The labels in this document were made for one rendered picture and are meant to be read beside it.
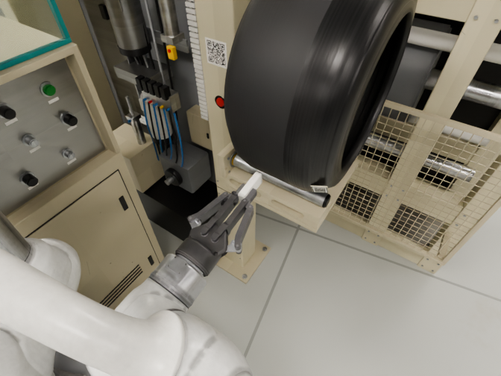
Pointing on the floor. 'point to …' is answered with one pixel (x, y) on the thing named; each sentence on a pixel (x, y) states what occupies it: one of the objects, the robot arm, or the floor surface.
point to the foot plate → (244, 274)
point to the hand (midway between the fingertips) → (250, 187)
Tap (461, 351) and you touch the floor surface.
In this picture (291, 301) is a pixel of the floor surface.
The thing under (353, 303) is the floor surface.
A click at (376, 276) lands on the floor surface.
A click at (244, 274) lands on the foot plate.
